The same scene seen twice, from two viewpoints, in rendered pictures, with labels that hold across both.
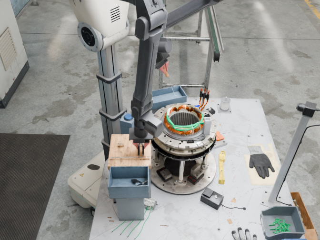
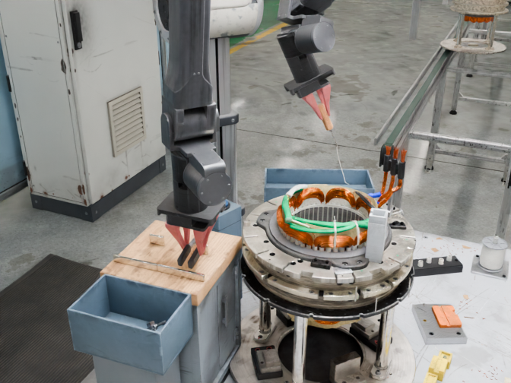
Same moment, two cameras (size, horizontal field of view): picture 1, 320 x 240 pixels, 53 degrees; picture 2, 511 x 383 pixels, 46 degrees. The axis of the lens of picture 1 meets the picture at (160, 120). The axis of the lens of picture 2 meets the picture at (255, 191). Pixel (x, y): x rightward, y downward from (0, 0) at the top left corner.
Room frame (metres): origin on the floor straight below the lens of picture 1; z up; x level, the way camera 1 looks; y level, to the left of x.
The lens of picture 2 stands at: (0.21, -0.37, 1.67)
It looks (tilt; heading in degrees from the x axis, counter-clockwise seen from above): 27 degrees down; 23
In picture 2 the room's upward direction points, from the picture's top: straight up
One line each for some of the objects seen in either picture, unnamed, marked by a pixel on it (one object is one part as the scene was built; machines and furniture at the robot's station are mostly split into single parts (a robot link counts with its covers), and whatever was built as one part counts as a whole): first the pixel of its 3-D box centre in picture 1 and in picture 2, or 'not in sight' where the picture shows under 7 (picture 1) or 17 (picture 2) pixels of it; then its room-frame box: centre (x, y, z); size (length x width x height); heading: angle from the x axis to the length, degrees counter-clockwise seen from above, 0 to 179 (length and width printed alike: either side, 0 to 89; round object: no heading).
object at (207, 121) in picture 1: (206, 125); (376, 235); (1.10, -0.22, 1.14); 0.03 x 0.03 x 0.09; 5
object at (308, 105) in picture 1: (305, 108); not in sight; (0.95, -0.55, 1.37); 0.06 x 0.04 x 0.04; 64
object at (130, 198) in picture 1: (130, 195); (138, 368); (0.86, 0.13, 0.92); 0.17 x 0.11 x 0.28; 92
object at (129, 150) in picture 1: (130, 151); (174, 258); (1.02, 0.13, 1.05); 0.20 x 0.19 x 0.02; 2
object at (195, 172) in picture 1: (197, 171); (348, 372); (1.07, -0.20, 0.85); 0.06 x 0.04 x 0.05; 137
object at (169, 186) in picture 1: (180, 164); (320, 352); (1.16, -0.12, 0.80); 0.39 x 0.39 x 0.01
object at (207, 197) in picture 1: (212, 197); not in sight; (0.94, -0.26, 0.81); 0.10 x 0.06 x 0.06; 56
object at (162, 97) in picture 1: (162, 114); (315, 231); (1.43, -0.01, 0.92); 0.25 x 0.11 x 0.28; 111
